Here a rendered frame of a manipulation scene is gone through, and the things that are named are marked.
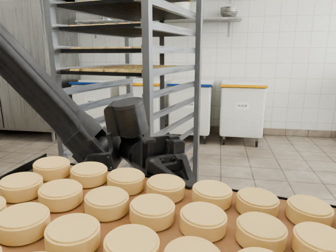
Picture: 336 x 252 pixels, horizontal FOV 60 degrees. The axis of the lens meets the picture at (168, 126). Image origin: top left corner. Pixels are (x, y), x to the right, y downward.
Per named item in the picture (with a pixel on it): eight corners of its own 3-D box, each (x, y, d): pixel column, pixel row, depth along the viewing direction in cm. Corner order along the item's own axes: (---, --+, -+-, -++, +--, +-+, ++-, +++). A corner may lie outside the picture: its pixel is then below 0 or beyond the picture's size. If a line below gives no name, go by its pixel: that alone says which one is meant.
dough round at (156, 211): (156, 203, 36) (156, 188, 35) (183, 222, 32) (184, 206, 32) (120, 216, 33) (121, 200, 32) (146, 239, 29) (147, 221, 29)
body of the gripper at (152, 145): (179, 193, 50) (158, 177, 56) (182, 136, 47) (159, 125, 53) (145, 202, 46) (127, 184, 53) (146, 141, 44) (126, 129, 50)
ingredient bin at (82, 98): (72, 139, 391) (68, 82, 373) (90, 128, 453) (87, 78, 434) (111, 141, 385) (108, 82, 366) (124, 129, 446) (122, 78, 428)
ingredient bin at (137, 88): (118, 141, 382) (116, 82, 363) (132, 129, 443) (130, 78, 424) (159, 143, 374) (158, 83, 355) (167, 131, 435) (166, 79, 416)
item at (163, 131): (143, 147, 115) (143, 139, 114) (137, 146, 116) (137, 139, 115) (195, 116, 172) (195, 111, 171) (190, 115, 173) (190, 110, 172)
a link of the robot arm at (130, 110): (103, 151, 62) (87, 172, 54) (89, 99, 58) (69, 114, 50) (158, 147, 59) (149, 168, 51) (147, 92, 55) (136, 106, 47)
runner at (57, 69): (61, 75, 124) (60, 67, 123) (55, 74, 125) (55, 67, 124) (136, 68, 181) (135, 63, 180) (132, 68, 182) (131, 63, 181)
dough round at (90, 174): (108, 187, 39) (108, 174, 39) (69, 190, 38) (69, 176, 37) (106, 172, 44) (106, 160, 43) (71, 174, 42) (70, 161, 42)
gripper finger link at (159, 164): (210, 212, 43) (176, 187, 51) (214, 167, 41) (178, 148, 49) (171, 225, 39) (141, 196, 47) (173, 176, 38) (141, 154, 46)
